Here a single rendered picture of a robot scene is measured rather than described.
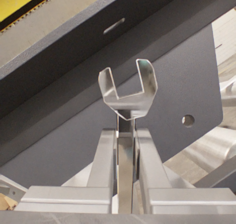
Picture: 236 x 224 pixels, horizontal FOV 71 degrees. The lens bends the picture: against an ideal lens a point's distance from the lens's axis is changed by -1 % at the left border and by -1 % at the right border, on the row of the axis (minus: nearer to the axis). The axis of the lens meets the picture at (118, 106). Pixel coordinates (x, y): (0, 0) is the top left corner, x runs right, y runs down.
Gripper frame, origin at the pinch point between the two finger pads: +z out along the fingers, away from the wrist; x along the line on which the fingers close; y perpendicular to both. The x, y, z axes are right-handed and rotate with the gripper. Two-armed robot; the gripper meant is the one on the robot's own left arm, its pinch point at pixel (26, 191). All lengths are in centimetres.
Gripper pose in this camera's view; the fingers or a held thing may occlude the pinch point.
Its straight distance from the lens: 39.2
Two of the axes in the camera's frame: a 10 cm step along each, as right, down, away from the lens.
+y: -2.5, 9.7, -0.1
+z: 9.3, 2.4, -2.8
